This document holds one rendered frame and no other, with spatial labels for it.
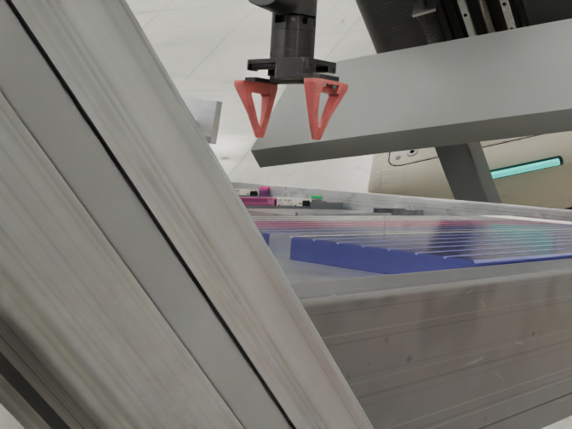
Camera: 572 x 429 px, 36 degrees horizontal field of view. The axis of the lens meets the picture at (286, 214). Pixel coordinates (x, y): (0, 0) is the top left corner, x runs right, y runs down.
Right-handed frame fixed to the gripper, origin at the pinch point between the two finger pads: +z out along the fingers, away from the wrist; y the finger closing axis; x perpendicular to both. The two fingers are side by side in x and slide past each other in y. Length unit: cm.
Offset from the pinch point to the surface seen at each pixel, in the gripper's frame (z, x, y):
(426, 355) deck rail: 10, -63, 60
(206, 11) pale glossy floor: -58, 173, -197
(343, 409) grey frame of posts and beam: 8, -73, 64
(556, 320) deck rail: 9, -54, 60
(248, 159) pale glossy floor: 4, 107, -107
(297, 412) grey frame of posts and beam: 8, -74, 64
